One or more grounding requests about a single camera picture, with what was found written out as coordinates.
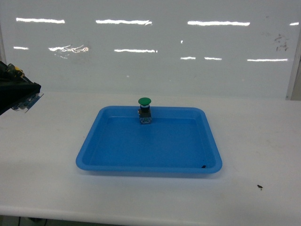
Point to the green push button switch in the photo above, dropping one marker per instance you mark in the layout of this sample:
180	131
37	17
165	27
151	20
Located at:
144	111

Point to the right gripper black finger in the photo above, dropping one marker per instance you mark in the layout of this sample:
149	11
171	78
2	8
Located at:
13	93

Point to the blue plastic tray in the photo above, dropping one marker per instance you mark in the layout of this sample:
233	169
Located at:
178	140

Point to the white board panel frame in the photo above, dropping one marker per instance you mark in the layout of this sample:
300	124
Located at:
294	87

